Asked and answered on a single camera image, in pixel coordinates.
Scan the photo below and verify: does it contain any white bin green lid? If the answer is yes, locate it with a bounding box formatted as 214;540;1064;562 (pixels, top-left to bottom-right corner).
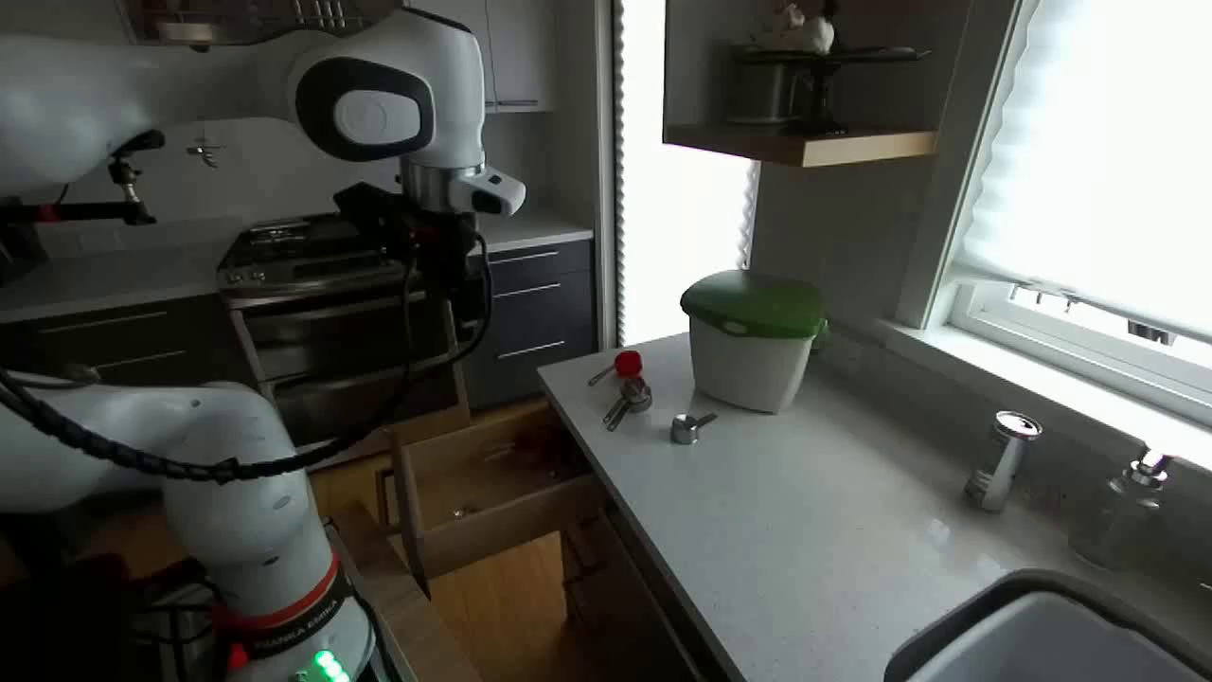
683;271;830;413

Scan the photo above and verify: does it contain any open wooden drawer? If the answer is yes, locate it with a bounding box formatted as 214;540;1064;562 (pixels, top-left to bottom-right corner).
394;402;607;589

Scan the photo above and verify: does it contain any black camera on stand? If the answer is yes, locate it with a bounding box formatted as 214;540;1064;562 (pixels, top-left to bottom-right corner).
0;129;167;228

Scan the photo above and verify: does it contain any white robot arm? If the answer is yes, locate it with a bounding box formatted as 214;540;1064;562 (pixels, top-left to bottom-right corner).
0;9;527;682

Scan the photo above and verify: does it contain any stainless oven range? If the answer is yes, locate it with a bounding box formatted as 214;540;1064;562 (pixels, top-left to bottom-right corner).
215;211;457;445

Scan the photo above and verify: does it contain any grey sink basin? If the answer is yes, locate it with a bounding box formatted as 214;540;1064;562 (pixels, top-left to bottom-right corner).
884;568;1212;682

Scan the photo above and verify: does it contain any wooden wall shelf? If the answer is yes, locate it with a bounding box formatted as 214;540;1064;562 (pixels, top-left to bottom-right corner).
664;124;934;172

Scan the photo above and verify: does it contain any steel measuring cup pair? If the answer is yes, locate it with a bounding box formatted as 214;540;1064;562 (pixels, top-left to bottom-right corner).
602;379;652;429

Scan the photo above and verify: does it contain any orange measuring cup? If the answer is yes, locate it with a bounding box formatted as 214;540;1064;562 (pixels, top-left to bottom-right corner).
586;349;645;387

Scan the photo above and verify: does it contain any white upper cabinet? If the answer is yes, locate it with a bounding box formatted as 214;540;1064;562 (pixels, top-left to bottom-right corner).
481;0;552;113

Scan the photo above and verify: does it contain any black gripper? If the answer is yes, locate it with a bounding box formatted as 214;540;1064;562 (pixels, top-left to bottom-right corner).
335;181;472;296

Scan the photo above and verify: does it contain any chrome kitchen faucet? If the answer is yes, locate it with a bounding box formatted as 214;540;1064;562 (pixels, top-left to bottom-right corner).
1072;451;1171;568

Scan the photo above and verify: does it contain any small steel measuring cup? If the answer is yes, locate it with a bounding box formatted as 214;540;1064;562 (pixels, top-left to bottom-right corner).
672;413;715;446

